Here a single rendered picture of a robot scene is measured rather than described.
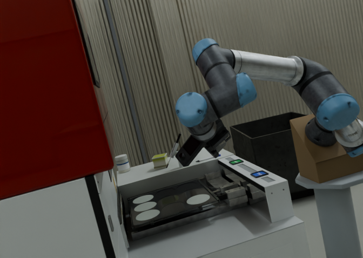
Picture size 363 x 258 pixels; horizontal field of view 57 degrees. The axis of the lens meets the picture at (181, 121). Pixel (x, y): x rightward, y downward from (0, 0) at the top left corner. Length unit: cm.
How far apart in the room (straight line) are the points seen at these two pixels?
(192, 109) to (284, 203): 67
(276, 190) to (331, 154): 44
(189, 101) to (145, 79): 358
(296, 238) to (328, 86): 55
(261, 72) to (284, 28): 403
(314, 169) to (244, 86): 89
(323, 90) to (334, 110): 7
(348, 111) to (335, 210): 74
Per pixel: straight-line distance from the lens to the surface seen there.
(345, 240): 179
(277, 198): 129
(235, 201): 142
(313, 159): 159
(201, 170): 174
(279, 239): 127
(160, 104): 436
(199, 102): 76
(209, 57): 85
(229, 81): 80
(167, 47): 425
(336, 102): 105
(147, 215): 141
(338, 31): 543
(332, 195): 169
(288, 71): 105
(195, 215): 143
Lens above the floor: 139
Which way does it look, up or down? 7 degrees down
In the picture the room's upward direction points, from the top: 13 degrees counter-clockwise
